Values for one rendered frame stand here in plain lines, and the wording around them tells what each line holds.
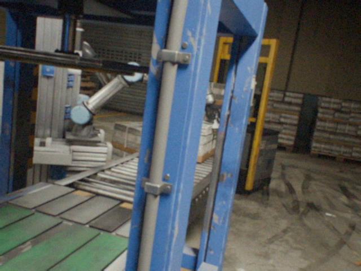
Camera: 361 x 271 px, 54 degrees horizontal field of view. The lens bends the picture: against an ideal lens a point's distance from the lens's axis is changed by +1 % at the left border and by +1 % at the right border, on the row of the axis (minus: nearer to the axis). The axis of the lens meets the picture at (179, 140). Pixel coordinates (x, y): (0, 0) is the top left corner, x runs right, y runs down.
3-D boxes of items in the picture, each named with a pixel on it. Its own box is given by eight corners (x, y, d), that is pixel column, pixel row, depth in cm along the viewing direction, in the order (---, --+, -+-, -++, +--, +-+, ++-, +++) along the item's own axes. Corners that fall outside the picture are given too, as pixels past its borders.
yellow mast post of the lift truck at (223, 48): (198, 173, 470) (220, 36, 439) (202, 171, 476) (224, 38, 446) (204, 174, 464) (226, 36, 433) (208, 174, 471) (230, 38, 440)
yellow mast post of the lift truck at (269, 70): (242, 187, 429) (268, 39, 398) (245, 187, 435) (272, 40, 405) (248, 189, 423) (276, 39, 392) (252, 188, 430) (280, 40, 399)
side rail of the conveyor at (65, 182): (164, 156, 276) (166, 141, 274) (170, 157, 274) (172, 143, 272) (49, 209, 150) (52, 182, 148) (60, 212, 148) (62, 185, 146)
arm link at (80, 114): (82, 126, 235) (146, 73, 232) (78, 129, 220) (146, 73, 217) (70, 112, 232) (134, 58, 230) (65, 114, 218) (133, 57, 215)
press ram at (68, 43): (64, 55, 102) (67, 6, 100) (84, 58, 100) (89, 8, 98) (48, 53, 96) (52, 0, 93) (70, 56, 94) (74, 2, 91)
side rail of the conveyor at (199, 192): (227, 170, 261) (230, 154, 259) (234, 171, 259) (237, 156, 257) (159, 241, 135) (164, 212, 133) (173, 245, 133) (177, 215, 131)
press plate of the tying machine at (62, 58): (49, 62, 132) (49, 55, 132) (189, 83, 116) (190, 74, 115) (-114, 42, 81) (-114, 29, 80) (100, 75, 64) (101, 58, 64)
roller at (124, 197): (75, 189, 157) (76, 179, 156) (174, 215, 143) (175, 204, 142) (68, 192, 153) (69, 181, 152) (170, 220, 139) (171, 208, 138)
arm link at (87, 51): (91, 39, 273) (121, 89, 302) (83, 38, 281) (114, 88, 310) (79, 47, 269) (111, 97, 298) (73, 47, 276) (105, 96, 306)
